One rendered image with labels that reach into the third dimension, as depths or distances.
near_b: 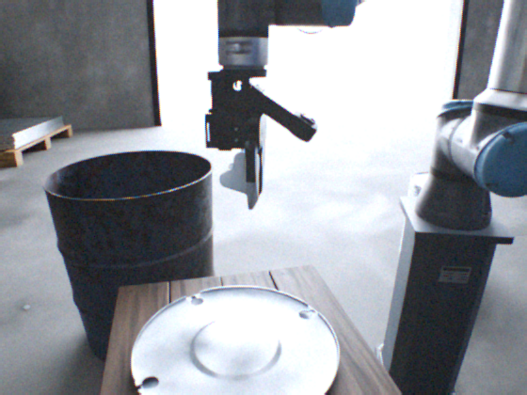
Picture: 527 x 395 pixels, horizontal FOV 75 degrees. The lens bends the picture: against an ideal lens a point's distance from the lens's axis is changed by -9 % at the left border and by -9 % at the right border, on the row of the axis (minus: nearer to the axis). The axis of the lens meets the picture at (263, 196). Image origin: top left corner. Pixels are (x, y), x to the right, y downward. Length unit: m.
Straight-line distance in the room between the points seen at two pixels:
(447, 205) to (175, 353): 0.53
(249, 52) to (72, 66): 4.25
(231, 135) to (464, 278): 0.52
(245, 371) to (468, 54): 5.10
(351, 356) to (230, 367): 0.17
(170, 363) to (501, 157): 0.53
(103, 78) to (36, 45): 0.84
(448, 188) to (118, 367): 0.62
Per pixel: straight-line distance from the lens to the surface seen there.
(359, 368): 0.56
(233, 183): 0.57
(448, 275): 0.79
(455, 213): 0.74
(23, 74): 4.97
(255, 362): 0.53
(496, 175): 0.59
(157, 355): 0.56
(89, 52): 4.65
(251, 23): 0.53
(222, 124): 0.55
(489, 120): 0.60
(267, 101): 0.54
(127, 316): 0.66
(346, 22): 0.55
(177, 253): 0.86
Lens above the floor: 0.74
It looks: 21 degrees down
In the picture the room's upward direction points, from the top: straight up
